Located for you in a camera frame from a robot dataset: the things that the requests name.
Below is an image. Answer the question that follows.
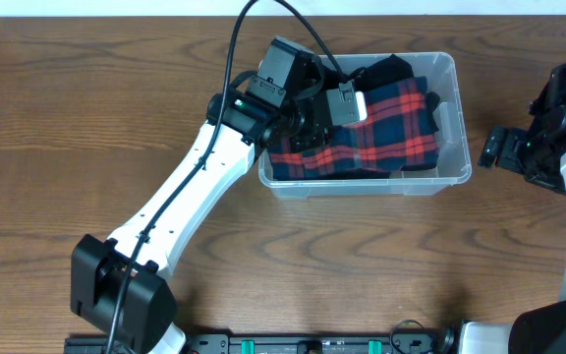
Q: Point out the red plaid cloth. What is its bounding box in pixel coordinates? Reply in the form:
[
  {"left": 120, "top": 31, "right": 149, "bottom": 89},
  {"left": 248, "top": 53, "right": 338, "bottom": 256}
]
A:
[{"left": 268, "top": 77, "right": 439, "bottom": 181}]

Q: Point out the clear plastic storage bin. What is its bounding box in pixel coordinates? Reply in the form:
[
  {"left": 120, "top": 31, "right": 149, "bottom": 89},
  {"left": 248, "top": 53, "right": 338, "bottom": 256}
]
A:
[{"left": 258, "top": 52, "right": 472, "bottom": 199}]

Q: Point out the large black garment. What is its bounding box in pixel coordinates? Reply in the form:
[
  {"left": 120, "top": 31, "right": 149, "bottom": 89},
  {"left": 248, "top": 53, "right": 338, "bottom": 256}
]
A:
[{"left": 306, "top": 55, "right": 440, "bottom": 179}]

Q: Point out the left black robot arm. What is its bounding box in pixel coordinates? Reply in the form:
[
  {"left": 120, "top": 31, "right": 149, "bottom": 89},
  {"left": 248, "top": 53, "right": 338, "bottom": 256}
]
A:
[{"left": 71, "top": 36, "right": 326, "bottom": 353}]

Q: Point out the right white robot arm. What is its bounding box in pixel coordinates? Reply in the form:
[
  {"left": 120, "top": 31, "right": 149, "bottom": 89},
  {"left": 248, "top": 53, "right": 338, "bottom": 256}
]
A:
[{"left": 457, "top": 63, "right": 566, "bottom": 354}]

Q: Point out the left black cable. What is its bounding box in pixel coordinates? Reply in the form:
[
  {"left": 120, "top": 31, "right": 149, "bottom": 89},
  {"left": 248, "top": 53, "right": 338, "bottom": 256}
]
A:
[{"left": 103, "top": 0, "right": 351, "bottom": 354}]

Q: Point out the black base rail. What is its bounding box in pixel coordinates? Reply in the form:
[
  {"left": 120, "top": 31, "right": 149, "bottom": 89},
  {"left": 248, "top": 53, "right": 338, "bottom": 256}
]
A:
[{"left": 63, "top": 332, "right": 461, "bottom": 354}]

